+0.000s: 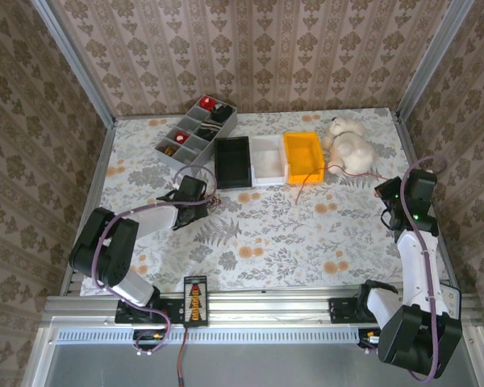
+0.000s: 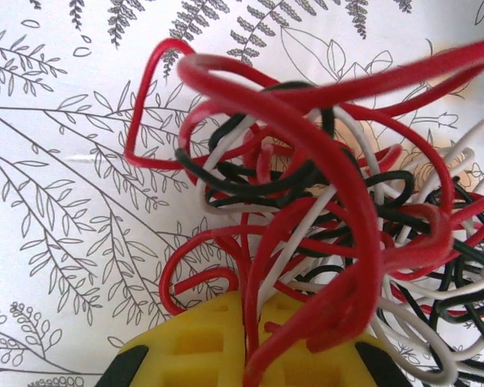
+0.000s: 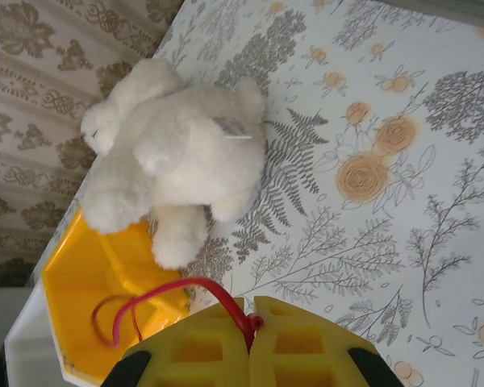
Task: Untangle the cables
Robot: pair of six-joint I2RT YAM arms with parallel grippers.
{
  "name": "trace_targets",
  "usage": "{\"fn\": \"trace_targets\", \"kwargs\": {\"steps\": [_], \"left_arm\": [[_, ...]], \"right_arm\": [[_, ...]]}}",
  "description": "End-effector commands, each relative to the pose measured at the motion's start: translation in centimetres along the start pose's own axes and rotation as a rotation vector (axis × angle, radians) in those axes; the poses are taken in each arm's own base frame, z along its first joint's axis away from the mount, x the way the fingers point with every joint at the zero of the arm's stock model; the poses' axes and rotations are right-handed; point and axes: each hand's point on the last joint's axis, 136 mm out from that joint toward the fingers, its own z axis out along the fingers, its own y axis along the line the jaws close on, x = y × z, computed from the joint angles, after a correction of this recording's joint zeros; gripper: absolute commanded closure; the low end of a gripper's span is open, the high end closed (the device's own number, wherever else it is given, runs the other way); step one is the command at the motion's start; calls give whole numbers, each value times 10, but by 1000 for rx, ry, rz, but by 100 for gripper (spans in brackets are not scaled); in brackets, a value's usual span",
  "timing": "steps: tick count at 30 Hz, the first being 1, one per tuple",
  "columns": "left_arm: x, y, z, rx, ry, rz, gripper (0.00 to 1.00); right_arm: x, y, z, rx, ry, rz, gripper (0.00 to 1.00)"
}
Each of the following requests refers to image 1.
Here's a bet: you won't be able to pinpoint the long thin red cable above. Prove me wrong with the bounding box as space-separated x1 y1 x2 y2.
294 163 388 205

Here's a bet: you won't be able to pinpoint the grey compartment organizer tray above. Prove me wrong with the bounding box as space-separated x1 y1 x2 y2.
155 105 239 178

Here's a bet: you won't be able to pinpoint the black plastic bin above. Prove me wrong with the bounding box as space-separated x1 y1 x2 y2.
214 135 253 190

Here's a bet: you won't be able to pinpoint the white plastic bin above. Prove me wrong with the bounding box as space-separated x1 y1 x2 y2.
248 135 290 187

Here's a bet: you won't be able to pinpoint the white teddy bear plush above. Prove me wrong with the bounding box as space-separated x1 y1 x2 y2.
321 116 382 177

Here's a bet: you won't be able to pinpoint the floral tablecloth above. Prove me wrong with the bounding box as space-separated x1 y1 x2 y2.
80 108 449 298

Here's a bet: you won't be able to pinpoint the black item in organizer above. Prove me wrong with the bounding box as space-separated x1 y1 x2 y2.
210 103 234 123

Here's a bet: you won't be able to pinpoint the black control box yellow labels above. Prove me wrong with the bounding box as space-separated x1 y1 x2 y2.
184 275 209 327

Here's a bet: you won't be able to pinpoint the yellow plastic bin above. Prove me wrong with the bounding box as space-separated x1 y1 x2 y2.
282 131 328 185

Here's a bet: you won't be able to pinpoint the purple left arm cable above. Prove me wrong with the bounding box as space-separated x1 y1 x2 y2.
92 163 219 356

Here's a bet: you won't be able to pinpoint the aluminium table rail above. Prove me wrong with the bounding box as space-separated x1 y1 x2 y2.
44 293 481 328

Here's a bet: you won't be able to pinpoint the white slotted cable duct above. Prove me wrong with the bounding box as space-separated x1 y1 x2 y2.
56 327 364 344

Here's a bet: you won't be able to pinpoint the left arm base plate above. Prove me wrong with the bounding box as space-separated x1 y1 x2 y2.
115 296 171 326

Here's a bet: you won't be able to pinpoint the aluminium frame post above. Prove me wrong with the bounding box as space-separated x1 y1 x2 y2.
394 0 475 122
31 0 118 127

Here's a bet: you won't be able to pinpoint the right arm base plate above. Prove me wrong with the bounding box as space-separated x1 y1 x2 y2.
328 297 366 324

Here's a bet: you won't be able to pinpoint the red control box cable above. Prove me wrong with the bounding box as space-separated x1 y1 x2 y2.
177 325 190 387

